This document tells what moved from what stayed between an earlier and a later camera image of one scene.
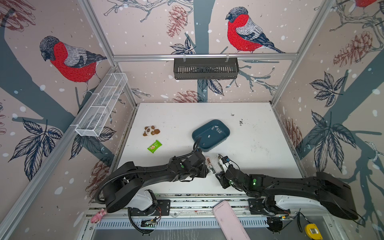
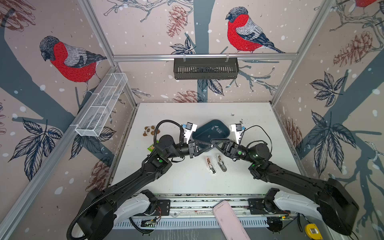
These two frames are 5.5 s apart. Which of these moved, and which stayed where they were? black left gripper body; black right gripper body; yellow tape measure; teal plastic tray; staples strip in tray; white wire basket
Moved: black left gripper body; black right gripper body
Stayed: staples strip in tray; teal plastic tray; yellow tape measure; white wire basket
